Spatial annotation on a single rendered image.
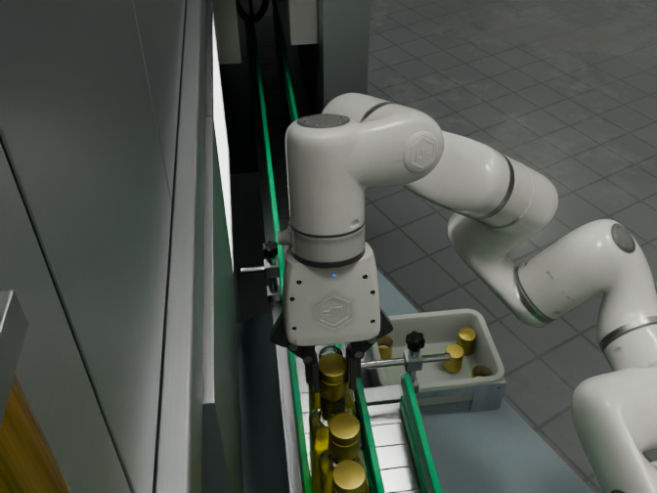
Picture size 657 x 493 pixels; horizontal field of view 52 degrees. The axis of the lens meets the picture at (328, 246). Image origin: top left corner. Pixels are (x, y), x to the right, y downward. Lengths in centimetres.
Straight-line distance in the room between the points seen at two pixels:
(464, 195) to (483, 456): 59
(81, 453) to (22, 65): 15
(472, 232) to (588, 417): 26
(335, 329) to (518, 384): 166
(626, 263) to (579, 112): 291
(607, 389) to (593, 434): 5
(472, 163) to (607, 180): 255
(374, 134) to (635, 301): 43
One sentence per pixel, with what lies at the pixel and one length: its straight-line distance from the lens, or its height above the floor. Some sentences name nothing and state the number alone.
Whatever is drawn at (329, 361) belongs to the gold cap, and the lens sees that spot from 77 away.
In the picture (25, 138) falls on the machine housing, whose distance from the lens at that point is 27.
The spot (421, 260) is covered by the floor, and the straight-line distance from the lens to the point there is 268.
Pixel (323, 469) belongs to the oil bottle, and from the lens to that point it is 82.
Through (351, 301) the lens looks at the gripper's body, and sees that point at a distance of 70.
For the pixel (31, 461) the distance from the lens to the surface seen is 18.
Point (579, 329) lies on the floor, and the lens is 256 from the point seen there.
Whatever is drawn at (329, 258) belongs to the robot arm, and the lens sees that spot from 66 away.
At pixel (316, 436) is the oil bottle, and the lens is 85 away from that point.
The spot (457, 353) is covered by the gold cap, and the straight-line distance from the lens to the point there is 130.
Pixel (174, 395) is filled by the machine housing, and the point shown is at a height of 139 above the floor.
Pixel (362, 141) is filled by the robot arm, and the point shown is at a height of 145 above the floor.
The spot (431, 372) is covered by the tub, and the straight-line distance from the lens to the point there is 132.
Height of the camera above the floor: 179
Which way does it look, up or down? 41 degrees down
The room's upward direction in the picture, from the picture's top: straight up
